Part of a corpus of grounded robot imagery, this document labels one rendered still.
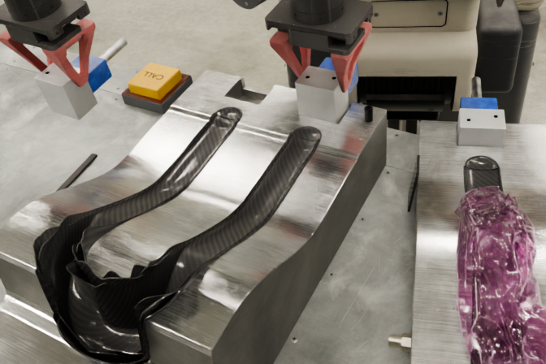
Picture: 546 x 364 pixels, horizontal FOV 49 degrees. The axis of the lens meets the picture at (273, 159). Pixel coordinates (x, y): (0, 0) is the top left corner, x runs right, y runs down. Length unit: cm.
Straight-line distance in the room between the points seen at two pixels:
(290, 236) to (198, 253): 9
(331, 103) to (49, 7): 33
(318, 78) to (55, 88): 31
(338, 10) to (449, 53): 40
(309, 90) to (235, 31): 202
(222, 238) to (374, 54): 51
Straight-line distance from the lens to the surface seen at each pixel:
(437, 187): 68
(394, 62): 101
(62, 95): 77
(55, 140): 95
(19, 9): 72
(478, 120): 73
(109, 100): 99
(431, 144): 73
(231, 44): 262
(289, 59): 68
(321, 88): 69
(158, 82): 93
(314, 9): 63
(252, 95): 81
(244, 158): 69
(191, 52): 262
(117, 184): 69
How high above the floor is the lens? 134
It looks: 42 degrees down
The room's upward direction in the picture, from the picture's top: 9 degrees counter-clockwise
